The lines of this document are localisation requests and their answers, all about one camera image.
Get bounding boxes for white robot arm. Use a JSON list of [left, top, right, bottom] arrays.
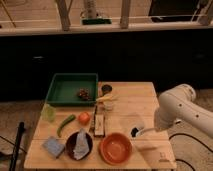
[[154, 84, 213, 138]]

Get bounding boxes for red bowl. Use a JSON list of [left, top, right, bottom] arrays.
[[99, 132, 132, 165]]

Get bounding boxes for small dark cup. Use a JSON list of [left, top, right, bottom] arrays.
[[101, 84, 112, 95]]

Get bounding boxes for brown pinecone object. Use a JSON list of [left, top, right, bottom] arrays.
[[77, 89, 90, 101]]

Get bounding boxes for wooden block with slot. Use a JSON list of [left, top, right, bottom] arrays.
[[94, 115, 105, 136]]

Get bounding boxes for orange tomato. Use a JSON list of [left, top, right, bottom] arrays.
[[78, 112, 91, 125]]

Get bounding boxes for green plastic tray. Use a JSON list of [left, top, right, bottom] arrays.
[[45, 73, 98, 107]]

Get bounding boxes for green chili pepper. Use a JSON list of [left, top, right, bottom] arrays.
[[57, 114, 76, 137]]

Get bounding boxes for green base stand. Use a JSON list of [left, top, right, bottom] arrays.
[[82, 18, 112, 25]]

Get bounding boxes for crumpled white cloth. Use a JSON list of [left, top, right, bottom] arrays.
[[73, 129, 89, 160]]

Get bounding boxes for dark brown plate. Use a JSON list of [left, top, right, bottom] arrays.
[[65, 131, 93, 161]]

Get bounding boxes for blue sponge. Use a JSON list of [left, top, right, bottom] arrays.
[[42, 136, 65, 158]]

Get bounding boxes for black pole stand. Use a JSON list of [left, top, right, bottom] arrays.
[[9, 122, 25, 171]]

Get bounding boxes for black floor cable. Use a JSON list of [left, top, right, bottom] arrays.
[[168, 132, 213, 171]]

